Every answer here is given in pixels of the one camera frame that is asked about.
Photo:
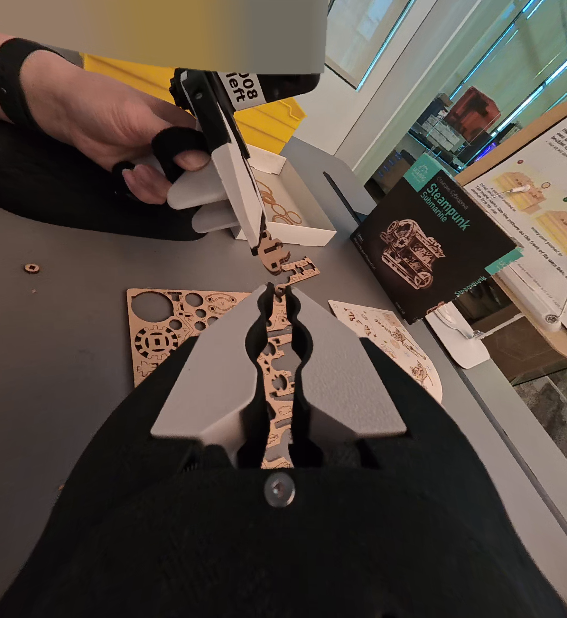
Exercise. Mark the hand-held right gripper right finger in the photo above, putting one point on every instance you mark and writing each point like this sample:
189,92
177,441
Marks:
351,386

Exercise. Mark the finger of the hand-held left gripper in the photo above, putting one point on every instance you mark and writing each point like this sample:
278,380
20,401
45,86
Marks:
237,183

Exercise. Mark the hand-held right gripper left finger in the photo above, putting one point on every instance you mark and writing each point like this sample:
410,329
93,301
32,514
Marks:
206,386

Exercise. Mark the rounded wooden model part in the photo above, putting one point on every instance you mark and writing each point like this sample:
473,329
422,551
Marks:
271,251

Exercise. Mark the notched wooden model part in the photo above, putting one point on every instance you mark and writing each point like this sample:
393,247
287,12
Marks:
303,270

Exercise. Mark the laser-cut wooden parts sheet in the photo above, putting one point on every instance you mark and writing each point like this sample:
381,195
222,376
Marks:
187,321

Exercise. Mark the black model kit box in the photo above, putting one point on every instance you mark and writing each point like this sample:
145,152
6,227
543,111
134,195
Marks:
433,241

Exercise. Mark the person's left hand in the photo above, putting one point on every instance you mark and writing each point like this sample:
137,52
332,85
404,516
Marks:
109,120

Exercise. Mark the pile of rubber bands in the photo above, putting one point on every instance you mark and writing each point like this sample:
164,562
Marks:
281,207

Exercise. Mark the illustrated instruction booklet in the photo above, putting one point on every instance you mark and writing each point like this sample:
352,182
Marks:
360,318

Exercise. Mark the yellow plastic bin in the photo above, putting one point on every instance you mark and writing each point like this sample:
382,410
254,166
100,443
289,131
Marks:
274,120

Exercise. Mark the white cardboard tray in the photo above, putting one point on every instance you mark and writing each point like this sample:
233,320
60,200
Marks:
307,231

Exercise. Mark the white stand base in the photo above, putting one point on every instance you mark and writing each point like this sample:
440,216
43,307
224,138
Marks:
462,352

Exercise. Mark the black wristband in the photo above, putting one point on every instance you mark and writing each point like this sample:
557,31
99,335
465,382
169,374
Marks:
13,82

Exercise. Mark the small square-holed wooden washer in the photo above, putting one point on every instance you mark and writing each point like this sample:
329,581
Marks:
32,268

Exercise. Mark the red translucent box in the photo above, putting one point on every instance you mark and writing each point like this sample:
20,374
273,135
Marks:
474,111

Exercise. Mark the illustrated instruction sign board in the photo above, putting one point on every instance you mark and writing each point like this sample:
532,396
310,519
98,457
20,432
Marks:
529,203

